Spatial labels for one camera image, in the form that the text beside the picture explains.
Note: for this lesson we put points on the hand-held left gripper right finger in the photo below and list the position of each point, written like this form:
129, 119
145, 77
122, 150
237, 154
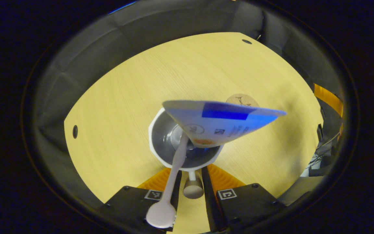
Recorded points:
209, 198

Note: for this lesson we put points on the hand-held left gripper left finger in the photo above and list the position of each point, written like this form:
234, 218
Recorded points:
131, 204

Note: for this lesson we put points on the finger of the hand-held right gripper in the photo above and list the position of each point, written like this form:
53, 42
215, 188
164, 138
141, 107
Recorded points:
330, 99

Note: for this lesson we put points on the white cup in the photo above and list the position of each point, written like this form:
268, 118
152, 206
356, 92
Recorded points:
162, 139

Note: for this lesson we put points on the white toothpaste tube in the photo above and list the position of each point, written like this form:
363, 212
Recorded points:
219, 123

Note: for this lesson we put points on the round cork coaster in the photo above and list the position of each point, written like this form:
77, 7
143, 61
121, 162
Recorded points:
242, 99

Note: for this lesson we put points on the wooden desktop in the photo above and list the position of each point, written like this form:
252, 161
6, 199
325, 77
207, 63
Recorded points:
125, 97

